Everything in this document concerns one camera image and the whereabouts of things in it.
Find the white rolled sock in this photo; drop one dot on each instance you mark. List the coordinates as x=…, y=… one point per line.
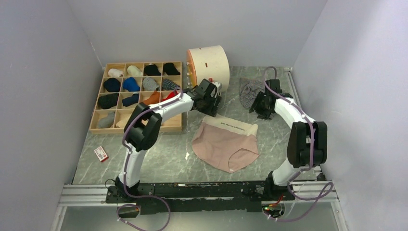
x=115, y=72

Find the black rolled sock right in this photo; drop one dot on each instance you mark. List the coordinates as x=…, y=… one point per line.
x=170, y=69

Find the black ribbed rolled sock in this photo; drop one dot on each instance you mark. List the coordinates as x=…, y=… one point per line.
x=108, y=101

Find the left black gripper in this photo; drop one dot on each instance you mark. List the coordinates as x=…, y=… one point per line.
x=212, y=110

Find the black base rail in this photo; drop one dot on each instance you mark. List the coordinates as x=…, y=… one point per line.
x=251, y=196

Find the wooden compartment tray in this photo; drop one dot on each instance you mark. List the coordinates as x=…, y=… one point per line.
x=122, y=114

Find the dark navy rolled sock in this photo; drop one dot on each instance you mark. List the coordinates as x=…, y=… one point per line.
x=131, y=100

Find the aluminium frame rail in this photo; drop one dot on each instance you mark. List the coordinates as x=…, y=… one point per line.
x=83, y=208

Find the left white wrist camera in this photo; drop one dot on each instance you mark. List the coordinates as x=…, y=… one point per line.
x=218, y=86

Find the light grey rolled sock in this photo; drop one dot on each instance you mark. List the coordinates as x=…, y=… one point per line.
x=107, y=121

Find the grey striped underwear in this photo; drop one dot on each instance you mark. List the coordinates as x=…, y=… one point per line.
x=249, y=89

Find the cream rolled sock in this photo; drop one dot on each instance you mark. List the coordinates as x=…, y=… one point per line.
x=134, y=71

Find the cream cylindrical drum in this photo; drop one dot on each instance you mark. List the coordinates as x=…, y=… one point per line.
x=209, y=63

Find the red white small card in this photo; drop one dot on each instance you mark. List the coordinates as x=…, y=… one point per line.
x=101, y=154

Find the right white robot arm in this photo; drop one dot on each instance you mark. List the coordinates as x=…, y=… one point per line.
x=307, y=146

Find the striped dark rolled sock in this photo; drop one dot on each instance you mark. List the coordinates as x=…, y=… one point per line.
x=169, y=85

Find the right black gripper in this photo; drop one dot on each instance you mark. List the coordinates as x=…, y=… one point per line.
x=262, y=114

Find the blue rolled sock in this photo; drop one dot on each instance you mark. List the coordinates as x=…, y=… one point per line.
x=130, y=84

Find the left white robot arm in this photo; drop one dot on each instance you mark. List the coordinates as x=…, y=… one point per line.
x=142, y=129

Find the orange rolled sock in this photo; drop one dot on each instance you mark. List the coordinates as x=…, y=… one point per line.
x=153, y=99

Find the red rolled sock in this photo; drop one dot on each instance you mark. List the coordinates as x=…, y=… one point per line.
x=166, y=95

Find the pink beige underwear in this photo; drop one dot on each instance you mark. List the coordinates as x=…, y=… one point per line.
x=226, y=144

